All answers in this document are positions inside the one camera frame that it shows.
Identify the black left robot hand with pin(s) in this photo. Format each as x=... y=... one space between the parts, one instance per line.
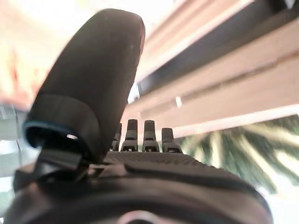
x=93 y=93

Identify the clear plastic container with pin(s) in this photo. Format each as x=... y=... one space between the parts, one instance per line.
x=10 y=130

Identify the light wooden shelf unit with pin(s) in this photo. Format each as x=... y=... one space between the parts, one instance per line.
x=222 y=70

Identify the green leafy vegetable pile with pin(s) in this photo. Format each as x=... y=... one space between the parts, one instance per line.
x=245 y=149

